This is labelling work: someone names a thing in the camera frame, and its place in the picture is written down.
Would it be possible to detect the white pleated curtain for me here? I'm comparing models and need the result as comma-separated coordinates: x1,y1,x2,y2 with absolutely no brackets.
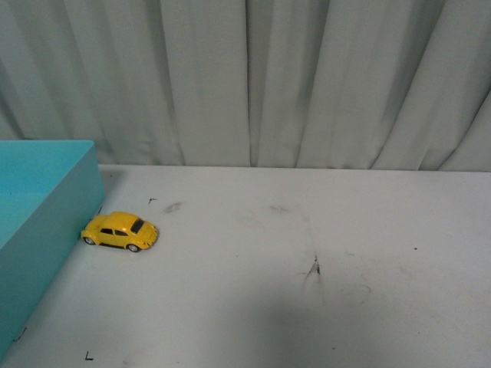
1,1,490,172

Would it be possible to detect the turquoise storage box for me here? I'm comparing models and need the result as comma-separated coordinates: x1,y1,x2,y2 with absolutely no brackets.
1,140,105,354

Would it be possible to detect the yellow beetle toy car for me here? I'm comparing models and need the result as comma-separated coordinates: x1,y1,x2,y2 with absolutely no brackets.
81,212,160,253

